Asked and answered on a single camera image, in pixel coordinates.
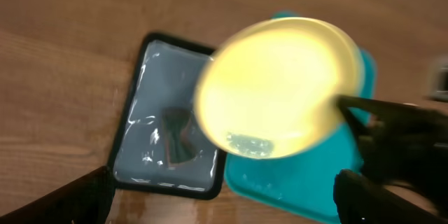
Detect dark green sponge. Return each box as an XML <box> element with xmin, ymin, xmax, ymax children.
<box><xmin>162</xmin><ymin>107</ymin><xmax>196</xmax><ymax>166</ymax></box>

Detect teal plastic serving tray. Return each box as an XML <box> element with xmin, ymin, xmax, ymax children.
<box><xmin>223</xmin><ymin>10</ymin><xmax>378</xmax><ymax>224</ymax></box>

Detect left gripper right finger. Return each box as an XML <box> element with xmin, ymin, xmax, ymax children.
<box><xmin>333</xmin><ymin>169</ymin><xmax>445</xmax><ymax>224</ymax></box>

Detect black water tray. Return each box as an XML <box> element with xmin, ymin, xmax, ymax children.
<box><xmin>107</xmin><ymin>31</ymin><xmax>226</xmax><ymax>200</ymax></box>

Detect green rimmed plate top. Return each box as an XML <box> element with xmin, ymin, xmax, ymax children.
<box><xmin>194</xmin><ymin>17</ymin><xmax>365</xmax><ymax>159</ymax></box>

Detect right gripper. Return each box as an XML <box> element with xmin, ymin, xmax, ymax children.
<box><xmin>336</xmin><ymin>95</ymin><xmax>447</xmax><ymax>214</ymax></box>

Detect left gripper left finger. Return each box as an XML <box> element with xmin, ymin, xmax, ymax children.
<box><xmin>1</xmin><ymin>166</ymin><xmax>116</xmax><ymax>224</ymax></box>

